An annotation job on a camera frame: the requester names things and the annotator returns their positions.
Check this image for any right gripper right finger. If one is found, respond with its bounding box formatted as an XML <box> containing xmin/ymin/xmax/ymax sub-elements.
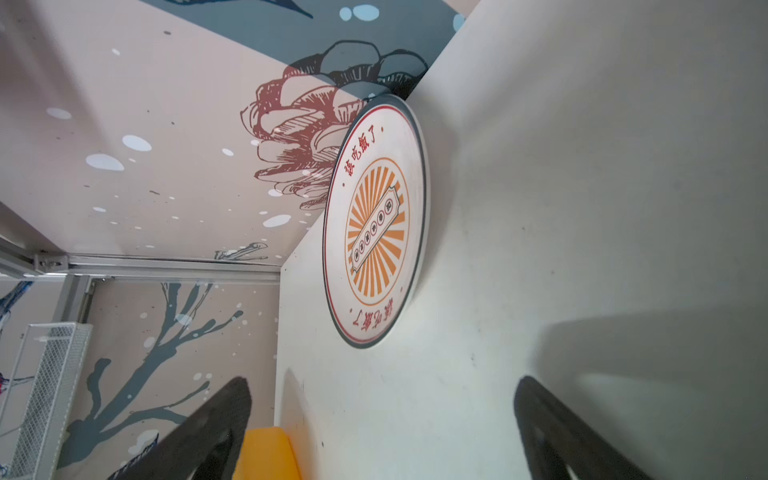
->
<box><xmin>514</xmin><ymin>376</ymin><xmax>649</xmax><ymax>480</ymax></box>

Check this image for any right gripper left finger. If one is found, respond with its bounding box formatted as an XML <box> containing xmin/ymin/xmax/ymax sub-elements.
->
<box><xmin>111</xmin><ymin>377</ymin><xmax>252</xmax><ymax>480</ymax></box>

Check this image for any orange sunburst plate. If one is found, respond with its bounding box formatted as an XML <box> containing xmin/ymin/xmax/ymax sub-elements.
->
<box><xmin>321</xmin><ymin>95</ymin><xmax>431</xmax><ymax>349</ymax></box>

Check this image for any yellow plastic bin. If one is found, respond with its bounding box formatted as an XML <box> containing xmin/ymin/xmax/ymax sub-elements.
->
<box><xmin>232</xmin><ymin>427</ymin><xmax>301</xmax><ymax>480</ymax></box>

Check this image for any white mesh wire shelf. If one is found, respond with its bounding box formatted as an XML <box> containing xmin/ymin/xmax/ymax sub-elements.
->
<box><xmin>1</xmin><ymin>322</ymin><xmax>92</xmax><ymax>479</ymax></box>

